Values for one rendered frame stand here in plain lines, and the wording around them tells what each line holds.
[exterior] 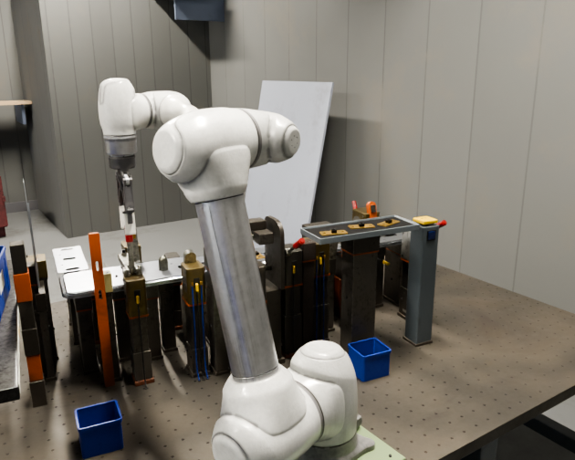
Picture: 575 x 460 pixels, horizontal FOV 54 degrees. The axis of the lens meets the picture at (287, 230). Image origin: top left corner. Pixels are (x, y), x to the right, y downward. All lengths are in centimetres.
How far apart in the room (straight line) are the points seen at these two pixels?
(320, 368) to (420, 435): 46
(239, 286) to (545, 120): 251
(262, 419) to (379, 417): 60
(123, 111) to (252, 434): 94
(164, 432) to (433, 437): 73
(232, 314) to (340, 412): 36
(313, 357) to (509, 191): 240
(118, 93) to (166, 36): 466
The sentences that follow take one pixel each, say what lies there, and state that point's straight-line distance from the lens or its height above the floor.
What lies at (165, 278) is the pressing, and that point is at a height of 100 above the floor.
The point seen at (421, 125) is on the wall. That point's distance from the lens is 391.
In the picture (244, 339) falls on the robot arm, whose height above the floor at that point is 114.
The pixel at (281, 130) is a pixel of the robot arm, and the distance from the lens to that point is 117.
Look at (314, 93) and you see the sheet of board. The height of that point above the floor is 147.
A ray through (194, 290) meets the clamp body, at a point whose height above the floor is 100.
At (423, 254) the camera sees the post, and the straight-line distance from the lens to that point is 195.
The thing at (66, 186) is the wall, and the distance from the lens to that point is 604.
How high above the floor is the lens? 165
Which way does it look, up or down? 16 degrees down
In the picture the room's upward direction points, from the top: straight up
